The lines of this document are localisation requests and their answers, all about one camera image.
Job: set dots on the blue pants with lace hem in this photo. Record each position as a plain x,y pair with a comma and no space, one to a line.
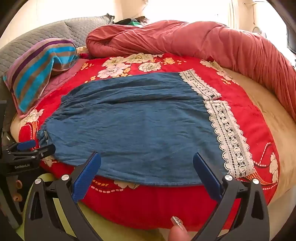
138,127

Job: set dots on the striped pillow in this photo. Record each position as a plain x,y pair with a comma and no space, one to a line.
34,69

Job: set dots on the large grey quilted pillow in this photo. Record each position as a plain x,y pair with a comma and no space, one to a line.
20,44

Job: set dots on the red floral blanket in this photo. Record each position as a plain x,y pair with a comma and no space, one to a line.
150,208

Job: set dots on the pink quilted cloth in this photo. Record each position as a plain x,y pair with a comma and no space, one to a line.
62,78

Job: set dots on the pink-red duvet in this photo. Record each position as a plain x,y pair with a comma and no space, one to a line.
185,39

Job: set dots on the green garment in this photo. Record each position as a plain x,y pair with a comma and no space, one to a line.
111,229

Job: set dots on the beige bed sheet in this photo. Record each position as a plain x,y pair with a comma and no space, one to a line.
272,120

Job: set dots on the person's left hand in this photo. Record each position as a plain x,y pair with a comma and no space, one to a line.
17,185

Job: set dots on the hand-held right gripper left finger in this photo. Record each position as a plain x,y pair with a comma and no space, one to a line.
86,176

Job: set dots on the pile of clothes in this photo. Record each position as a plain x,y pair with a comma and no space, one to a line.
133,22

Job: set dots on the small grey quilted pillow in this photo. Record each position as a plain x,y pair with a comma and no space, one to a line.
92,25

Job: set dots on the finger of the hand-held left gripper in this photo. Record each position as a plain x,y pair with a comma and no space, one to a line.
26,145
45,150

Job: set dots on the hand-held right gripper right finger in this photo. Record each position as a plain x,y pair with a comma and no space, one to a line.
208,178

